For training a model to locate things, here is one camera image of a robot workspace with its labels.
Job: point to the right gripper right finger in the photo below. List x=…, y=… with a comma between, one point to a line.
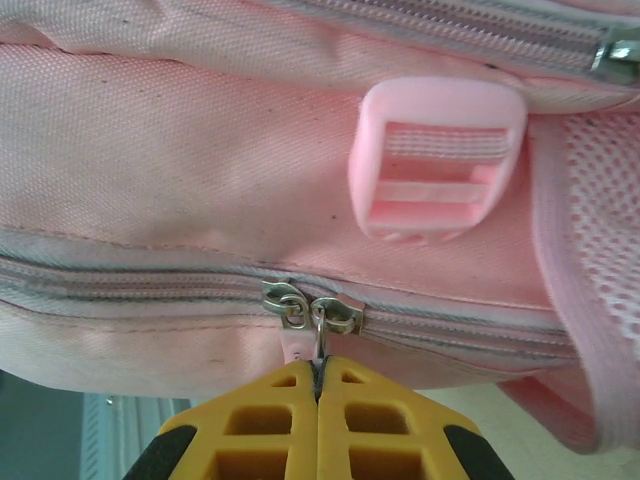
x=380, y=425

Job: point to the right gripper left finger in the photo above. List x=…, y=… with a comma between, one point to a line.
x=260, y=425

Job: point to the pink school backpack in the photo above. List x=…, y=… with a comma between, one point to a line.
x=200, y=150

